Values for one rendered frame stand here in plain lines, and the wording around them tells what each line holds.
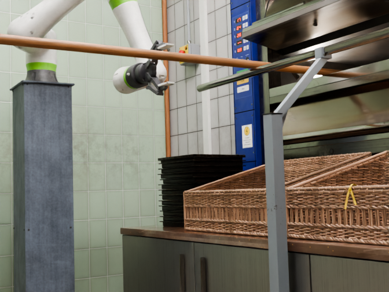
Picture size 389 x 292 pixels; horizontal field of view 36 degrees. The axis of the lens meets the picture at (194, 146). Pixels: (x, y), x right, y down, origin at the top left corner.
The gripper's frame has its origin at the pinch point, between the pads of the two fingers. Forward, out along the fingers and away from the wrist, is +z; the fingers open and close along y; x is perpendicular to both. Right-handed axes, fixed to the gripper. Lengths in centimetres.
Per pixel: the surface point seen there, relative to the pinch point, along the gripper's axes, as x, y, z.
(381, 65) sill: -66, 1, 37
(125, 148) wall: -38, 21, -115
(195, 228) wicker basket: -18, 59, -12
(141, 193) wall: -47, 46, -115
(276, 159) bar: -8, 36, 47
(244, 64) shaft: -26.2, -0.6, 9.5
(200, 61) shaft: -7.1, 0.0, 9.4
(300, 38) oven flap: -67, -19, -5
